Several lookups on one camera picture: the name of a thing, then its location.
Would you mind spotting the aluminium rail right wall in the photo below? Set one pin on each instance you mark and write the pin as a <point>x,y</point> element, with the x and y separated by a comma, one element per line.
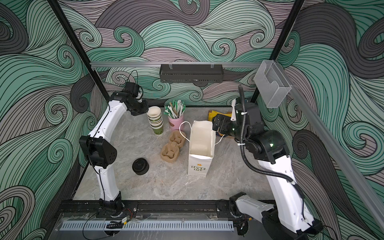
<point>367,194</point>

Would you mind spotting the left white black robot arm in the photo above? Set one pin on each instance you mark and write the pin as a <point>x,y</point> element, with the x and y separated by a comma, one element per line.
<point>97,146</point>

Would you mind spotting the aluminium rail wall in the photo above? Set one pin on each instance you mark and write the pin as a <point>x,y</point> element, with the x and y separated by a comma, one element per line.
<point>139,64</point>
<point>367,194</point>

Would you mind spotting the black wall-mounted tray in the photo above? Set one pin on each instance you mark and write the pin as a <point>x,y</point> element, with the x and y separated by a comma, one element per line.
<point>191,74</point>

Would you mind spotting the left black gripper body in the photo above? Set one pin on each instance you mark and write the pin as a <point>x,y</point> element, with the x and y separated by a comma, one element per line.
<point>140,108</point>

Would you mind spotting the brown pulp cup carrier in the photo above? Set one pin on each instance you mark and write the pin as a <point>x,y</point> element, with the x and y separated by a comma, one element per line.
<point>171,151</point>

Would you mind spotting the white paper takeout bag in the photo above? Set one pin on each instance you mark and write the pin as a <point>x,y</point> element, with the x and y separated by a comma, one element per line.
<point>202,142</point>

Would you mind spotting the stack of green paper cups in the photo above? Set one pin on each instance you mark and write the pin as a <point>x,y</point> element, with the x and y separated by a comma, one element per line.
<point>155,118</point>

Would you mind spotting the clear acrylic wall holder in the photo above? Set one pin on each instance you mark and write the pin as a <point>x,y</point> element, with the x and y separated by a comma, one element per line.
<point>272,83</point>

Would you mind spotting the white slotted cable duct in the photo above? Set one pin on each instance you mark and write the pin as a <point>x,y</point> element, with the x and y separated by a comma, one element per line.
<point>182,225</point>

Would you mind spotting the stack of black cup lids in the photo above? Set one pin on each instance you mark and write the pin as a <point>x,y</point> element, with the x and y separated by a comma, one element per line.
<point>140,166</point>

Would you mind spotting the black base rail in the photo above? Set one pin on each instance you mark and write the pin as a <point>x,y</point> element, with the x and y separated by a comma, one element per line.
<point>136,208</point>

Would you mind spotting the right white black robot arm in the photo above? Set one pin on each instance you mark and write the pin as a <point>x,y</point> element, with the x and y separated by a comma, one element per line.
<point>267,153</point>

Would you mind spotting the pink cup holder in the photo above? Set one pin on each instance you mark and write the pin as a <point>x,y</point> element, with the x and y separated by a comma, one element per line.
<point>175,124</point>

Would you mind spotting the aluminium rail back wall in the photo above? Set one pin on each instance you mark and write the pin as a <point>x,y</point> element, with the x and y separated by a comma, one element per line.
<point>139,64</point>

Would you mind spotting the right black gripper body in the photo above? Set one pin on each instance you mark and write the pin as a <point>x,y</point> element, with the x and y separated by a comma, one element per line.
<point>230,126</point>

